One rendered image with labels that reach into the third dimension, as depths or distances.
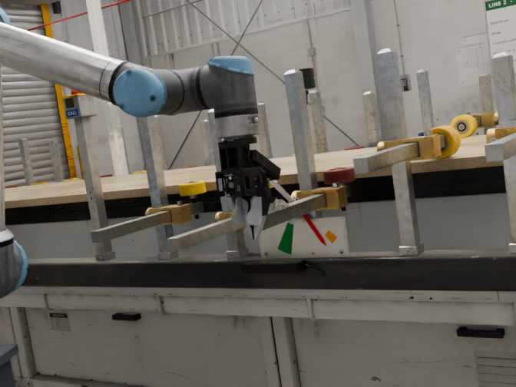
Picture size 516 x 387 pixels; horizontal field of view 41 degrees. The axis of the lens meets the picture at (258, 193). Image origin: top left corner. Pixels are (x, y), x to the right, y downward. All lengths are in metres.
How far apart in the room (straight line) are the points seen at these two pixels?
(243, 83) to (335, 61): 8.52
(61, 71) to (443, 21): 8.04
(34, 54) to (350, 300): 0.94
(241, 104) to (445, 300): 0.67
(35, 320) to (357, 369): 1.41
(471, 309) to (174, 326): 1.14
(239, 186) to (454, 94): 7.88
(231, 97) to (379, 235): 0.70
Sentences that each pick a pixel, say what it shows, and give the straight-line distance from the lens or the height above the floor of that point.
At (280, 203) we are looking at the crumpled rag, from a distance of 1.50.
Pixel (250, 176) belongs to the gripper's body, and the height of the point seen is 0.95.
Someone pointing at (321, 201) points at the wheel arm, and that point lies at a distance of 1.68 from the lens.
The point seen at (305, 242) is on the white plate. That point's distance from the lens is 1.76.
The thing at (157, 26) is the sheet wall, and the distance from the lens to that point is 12.03.
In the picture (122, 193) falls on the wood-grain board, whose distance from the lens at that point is 2.34.
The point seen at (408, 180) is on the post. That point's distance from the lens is 1.63.
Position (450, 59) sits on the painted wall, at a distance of 9.19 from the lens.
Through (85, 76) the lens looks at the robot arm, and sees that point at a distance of 1.40.
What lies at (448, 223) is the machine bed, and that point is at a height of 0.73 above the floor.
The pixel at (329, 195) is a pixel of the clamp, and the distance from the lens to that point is 1.70.
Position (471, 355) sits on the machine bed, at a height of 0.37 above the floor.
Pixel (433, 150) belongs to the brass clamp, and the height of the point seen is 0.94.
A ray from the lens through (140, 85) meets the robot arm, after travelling 1.32.
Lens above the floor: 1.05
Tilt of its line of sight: 6 degrees down
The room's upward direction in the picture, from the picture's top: 8 degrees counter-clockwise
